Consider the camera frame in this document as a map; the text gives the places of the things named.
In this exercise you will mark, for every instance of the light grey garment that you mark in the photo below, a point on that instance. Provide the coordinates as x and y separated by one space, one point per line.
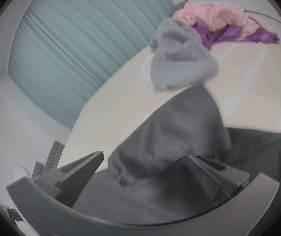
179 58

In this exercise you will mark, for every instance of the purple garment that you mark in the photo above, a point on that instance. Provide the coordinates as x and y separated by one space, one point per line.
205 34

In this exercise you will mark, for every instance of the bed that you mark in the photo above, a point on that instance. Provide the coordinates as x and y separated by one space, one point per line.
253 82

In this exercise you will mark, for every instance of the dark grey garment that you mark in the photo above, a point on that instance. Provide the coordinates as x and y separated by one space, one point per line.
179 131

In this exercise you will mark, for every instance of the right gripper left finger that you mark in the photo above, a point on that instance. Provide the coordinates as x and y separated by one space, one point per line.
76 176

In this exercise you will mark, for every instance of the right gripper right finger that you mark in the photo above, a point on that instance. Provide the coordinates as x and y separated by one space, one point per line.
211 178

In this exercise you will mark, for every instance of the blue-green curtain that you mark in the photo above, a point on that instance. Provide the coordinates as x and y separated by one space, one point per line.
81 45

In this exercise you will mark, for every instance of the pink garment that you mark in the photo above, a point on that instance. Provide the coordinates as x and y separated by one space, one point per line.
204 15

